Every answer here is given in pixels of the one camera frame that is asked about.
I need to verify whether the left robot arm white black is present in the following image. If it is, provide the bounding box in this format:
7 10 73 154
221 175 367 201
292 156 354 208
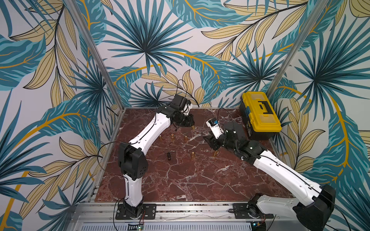
118 94 195 218

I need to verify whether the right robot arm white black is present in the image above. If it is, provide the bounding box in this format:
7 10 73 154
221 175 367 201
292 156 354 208
203 118 336 231

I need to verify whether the yellow black toolbox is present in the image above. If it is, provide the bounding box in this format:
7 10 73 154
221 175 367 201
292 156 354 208
240 91 282 141

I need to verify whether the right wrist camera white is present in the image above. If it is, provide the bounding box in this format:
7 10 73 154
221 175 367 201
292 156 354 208
206 117 224 139

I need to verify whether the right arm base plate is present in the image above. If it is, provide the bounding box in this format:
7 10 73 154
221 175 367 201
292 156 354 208
228 203 274 219

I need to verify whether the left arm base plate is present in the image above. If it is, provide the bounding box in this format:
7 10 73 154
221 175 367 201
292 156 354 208
115 203 157 220

